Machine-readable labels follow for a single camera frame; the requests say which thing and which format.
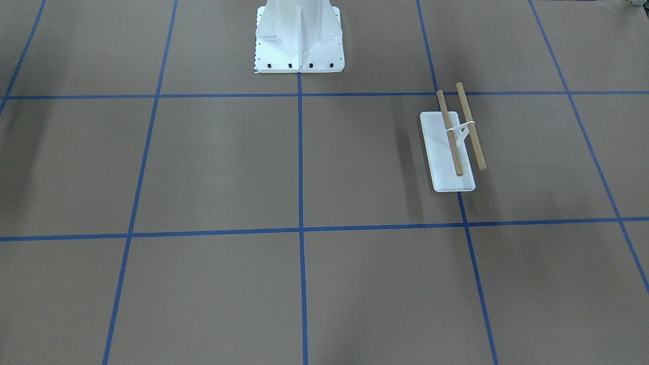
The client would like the wooden rack rod inner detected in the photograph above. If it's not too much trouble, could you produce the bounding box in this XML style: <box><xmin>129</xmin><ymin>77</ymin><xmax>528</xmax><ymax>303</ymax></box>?
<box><xmin>436</xmin><ymin>90</ymin><xmax>464</xmax><ymax>176</ymax></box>

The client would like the wooden rack rod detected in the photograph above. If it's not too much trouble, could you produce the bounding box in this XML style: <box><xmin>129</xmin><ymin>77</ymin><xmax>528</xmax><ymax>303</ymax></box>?
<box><xmin>456</xmin><ymin>82</ymin><xmax>487</xmax><ymax>171</ymax></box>
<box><xmin>436</xmin><ymin>90</ymin><xmax>464</xmax><ymax>176</ymax></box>

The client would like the wooden rack rod outer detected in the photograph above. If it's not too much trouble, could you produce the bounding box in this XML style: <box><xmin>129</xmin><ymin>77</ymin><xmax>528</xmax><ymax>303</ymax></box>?
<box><xmin>456</xmin><ymin>82</ymin><xmax>487</xmax><ymax>171</ymax></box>

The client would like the white rack base plate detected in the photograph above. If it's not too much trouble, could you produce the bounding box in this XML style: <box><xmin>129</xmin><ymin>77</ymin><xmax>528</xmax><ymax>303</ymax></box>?
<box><xmin>420</xmin><ymin>111</ymin><xmax>476</xmax><ymax>193</ymax></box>

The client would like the white rack bracket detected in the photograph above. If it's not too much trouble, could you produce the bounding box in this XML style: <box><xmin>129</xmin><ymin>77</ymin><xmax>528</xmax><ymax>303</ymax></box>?
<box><xmin>446</xmin><ymin>121</ymin><xmax>475</xmax><ymax>149</ymax></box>

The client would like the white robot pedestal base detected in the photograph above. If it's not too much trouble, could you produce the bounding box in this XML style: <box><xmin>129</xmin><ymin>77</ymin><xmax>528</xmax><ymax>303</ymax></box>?
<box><xmin>254</xmin><ymin>1</ymin><xmax>345</xmax><ymax>74</ymax></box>

